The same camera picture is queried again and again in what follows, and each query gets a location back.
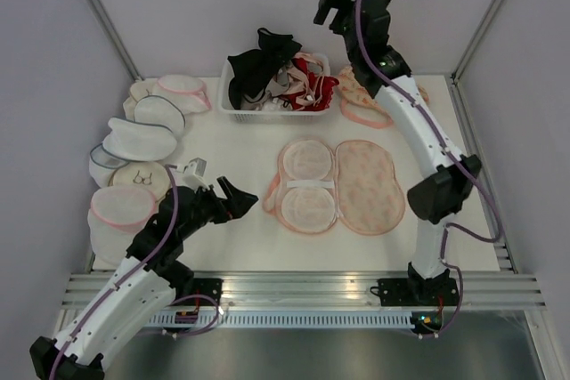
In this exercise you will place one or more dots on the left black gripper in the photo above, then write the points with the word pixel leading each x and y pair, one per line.
pixel 237 204

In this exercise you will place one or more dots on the black bra from bag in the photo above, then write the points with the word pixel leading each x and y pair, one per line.
pixel 254 69

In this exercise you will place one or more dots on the floral mesh laundry bag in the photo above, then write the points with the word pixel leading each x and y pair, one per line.
pixel 316 186

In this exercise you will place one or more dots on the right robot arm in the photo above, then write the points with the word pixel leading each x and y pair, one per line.
pixel 448 176

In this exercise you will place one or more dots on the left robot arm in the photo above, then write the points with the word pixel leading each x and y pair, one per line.
pixel 147 280

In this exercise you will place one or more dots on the pink bra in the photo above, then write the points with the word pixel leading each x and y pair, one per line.
pixel 303 82

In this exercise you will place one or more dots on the taupe bra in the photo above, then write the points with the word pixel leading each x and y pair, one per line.
pixel 274 88

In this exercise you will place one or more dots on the red bra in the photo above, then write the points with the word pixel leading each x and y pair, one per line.
pixel 318 88

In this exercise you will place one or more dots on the beige bag with bra print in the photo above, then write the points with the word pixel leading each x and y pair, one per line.
pixel 150 176

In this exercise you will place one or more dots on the pink trimmed white mesh bag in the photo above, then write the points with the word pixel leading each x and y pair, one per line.
pixel 188 94

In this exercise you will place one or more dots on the front pink trimmed mesh bag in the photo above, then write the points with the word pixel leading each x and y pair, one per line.
pixel 116 214

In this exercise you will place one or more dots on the large white mesh bag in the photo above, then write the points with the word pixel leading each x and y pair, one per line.
pixel 138 142

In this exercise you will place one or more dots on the grey trimmed white mesh bag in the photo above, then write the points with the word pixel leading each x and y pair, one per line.
pixel 157 110

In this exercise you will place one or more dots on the blue trimmed mesh bag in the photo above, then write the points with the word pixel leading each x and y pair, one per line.
pixel 102 165

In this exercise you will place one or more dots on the cream round laundry bag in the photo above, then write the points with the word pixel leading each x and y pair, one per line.
pixel 138 90

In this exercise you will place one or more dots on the white plastic basket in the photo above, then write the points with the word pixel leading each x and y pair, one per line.
pixel 258 116

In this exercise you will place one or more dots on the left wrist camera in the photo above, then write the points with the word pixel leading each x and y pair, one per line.
pixel 191 174

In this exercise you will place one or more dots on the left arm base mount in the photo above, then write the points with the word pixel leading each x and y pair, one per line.
pixel 200 291

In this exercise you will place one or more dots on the white slotted cable duct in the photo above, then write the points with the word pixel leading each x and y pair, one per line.
pixel 284 319

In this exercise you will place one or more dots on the right aluminium frame post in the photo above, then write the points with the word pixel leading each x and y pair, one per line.
pixel 483 27

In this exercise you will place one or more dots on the aluminium frame post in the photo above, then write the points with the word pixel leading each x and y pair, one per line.
pixel 109 29
pixel 483 27

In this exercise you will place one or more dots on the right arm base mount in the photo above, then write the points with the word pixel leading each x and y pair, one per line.
pixel 407 292

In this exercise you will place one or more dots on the left aluminium frame post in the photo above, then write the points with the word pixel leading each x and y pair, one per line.
pixel 109 29

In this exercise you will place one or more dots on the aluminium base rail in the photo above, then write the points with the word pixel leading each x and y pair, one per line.
pixel 266 266

